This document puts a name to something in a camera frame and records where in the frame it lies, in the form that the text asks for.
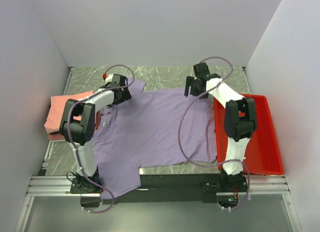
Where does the purple t-shirt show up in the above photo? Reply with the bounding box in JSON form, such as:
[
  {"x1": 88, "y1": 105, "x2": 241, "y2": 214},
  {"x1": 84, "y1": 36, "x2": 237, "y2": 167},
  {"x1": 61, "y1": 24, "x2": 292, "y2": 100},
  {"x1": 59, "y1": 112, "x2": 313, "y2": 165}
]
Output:
[{"x1": 91, "y1": 81, "x2": 217, "y2": 200}]

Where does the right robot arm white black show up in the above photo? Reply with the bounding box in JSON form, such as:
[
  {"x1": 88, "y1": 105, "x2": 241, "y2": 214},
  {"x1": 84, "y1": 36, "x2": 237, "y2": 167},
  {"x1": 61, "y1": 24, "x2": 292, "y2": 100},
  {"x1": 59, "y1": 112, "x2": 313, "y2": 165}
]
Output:
[{"x1": 184, "y1": 62, "x2": 258, "y2": 192}]

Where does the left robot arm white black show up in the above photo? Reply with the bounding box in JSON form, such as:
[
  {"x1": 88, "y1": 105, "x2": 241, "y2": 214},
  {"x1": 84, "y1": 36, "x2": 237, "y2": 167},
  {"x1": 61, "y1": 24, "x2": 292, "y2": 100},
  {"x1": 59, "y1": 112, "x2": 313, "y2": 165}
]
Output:
[{"x1": 59, "y1": 73, "x2": 131, "y2": 193}]

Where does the folded salmon pink t-shirt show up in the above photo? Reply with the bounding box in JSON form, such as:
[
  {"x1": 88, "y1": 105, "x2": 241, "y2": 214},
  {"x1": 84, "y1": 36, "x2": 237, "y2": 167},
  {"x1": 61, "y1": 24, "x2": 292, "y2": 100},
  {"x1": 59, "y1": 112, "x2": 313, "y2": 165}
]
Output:
[{"x1": 44, "y1": 90, "x2": 94, "y2": 134}]

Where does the folded dusty red t-shirt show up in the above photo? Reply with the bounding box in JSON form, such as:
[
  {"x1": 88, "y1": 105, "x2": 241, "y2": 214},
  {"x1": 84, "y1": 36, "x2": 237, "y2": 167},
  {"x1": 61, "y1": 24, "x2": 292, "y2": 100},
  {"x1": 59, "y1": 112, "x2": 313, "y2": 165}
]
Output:
[{"x1": 48, "y1": 134, "x2": 65, "y2": 141}]

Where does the red plastic bin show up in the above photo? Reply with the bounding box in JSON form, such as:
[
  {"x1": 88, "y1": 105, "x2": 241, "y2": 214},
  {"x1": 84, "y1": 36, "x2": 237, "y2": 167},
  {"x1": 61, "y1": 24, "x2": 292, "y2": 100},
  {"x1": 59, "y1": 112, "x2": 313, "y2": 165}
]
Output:
[{"x1": 213, "y1": 94, "x2": 284, "y2": 175}]

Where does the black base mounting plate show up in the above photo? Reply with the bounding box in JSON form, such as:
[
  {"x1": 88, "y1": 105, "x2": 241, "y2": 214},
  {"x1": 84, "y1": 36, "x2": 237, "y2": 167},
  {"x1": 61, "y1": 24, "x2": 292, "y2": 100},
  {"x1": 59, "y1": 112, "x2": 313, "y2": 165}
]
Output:
[{"x1": 69, "y1": 173, "x2": 248, "y2": 209}]

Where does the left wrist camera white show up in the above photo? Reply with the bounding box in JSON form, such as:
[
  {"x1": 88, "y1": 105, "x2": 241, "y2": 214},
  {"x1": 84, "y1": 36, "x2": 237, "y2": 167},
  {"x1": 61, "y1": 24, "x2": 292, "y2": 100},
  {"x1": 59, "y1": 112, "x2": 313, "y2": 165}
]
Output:
[{"x1": 102, "y1": 72, "x2": 116, "y2": 84}]

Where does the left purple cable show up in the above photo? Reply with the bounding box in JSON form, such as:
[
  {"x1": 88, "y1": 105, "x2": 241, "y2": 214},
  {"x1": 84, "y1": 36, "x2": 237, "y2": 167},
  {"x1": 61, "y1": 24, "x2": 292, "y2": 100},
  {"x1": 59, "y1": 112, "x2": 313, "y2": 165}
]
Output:
[{"x1": 67, "y1": 64, "x2": 136, "y2": 214}]

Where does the purple cable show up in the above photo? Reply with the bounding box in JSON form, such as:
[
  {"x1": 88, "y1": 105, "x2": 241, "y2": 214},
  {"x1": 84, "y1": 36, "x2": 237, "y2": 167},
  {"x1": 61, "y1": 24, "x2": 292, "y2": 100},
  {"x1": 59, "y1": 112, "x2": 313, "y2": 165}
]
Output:
[
  {"x1": 67, "y1": 64, "x2": 136, "y2": 214},
  {"x1": 177, "y1": 56, "x2": 252, "y2": 213}
]

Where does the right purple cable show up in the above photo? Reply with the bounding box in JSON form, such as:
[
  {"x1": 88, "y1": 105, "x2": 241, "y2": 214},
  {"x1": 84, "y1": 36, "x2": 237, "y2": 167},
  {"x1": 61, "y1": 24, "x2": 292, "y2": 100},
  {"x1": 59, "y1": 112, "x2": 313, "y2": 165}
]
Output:
[{"x1": 177, "y1": 56, "x2": 252, "y2": 213}]

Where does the aluminium rail frame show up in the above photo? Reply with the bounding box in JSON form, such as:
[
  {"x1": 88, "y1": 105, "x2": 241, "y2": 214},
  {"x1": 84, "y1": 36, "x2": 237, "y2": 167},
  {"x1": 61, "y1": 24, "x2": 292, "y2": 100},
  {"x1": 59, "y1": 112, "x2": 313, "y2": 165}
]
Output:
[{"x1": 15, "y1": 66, "x2": 302, "y2": 232}]

